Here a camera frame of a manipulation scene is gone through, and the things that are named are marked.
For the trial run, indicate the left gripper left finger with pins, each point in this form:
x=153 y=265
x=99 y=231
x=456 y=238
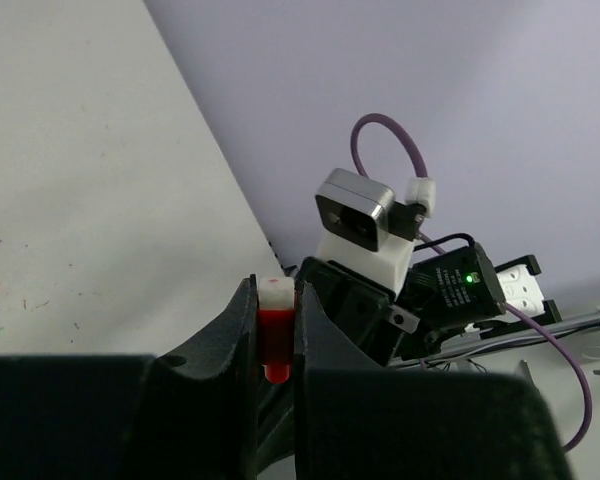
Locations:
x=188 y=414

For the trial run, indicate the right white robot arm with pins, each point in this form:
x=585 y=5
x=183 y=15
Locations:
x=521 y=290

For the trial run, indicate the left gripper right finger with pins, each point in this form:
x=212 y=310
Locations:
x=357 y=420

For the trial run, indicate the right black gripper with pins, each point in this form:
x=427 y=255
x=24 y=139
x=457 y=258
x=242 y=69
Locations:
x=441 y=295

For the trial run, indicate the red pen cap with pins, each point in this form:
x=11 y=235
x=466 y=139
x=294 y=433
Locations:
x=276 y=302

